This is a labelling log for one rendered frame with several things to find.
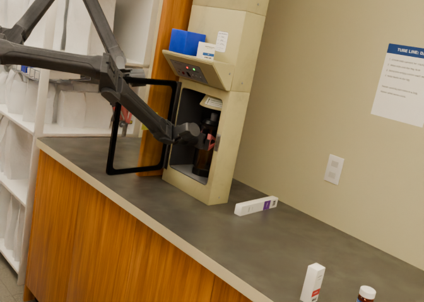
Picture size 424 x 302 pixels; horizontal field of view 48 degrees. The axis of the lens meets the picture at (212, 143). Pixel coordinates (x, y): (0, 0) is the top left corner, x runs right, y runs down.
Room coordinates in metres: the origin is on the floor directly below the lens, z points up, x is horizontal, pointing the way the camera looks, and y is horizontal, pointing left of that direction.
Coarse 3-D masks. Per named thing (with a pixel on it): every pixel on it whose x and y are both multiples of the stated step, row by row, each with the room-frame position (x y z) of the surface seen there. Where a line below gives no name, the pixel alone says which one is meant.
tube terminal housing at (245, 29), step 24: (192, 24) 2.03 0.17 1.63; (216, 24) 1.92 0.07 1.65; (240, 24) 1.83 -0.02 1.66; (240, 48) 1.82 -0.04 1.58; (240, 72) 1.84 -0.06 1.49; (216, 96) 1.87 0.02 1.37; (240, 96) 1.86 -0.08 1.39; (240, 120) 1.88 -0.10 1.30; (168, 168) 2.02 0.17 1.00; (216, 168) 1.82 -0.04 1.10; (192, 192) 1.89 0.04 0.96; (216, 192) 1.84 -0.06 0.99
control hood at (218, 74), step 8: (168, 56) 1.95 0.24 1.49; (176, 56) 1.90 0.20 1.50; (184, 56) 1.86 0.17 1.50; (192, 56) 1.86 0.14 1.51; (192, 64) 1.85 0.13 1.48; (200, 64) 1.81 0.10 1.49; (208, 64) 1.76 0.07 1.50; (216, 64) 1.75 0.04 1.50; (224, 64) 1.78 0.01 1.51; (232, 64) 1.82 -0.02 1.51; (176, 72) 2.00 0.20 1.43; (208, 72) 1.80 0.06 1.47; (216, 72) 1.76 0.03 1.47; (224, 72) 1.78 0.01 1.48; (232, 72) 1.81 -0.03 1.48; (192, 80) 1.95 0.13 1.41; (208, 80) 1.84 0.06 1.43; (216, 80) 1.80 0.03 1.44; (224, 80) 1.79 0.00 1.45; (224, 88) 1.80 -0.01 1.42
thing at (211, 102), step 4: (204, 96) 1.97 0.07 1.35; (208, 96) 1.94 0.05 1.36; (212, 96) 1.93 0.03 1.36; (204, 100) 1.95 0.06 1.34; (208, 100) 1.93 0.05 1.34; (212, 100) 1.92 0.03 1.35; (216, 100) 1.92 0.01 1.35; (220, 100) 1.92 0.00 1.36; (200, 104) 1.96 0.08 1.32; (204, 104) 1.93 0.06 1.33; (208, 104) 1.92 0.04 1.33; (212, 104) 1.91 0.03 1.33; (216, 104) 1.91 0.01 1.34; (220, 104) 1.91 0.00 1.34; (212, 108) 1.91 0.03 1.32; (216, 108) 1.90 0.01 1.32; (220, 108) 1.90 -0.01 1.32
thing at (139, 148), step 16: (144, 96) 1.90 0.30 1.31; (160, 96) 1.96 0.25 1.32; (128, 112) 1.84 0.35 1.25; (160, 112) 1.97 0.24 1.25; (112, 128) 1.79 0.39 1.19; (128, 128) 1.85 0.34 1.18; (144, 128) 1.92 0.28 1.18; (128, 144) 1.86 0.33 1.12; (144, 144) 1.93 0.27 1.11; (160, 144) 2.00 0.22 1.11; (128, 160) 1.87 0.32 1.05; (144, 160) 1.94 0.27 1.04
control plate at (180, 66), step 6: (174, 66) 1.97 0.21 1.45; (180, 66) 1.93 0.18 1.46; (186, 66) 1.90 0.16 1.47; (192, 66) 1.86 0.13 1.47; (180, 72) 1.97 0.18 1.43; (192, 72) 1.89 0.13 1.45; (198, 72) 1.85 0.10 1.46; (192, 78) 1.93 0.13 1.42; (198, 78) 1.89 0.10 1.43; (204, 78) 1.85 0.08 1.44
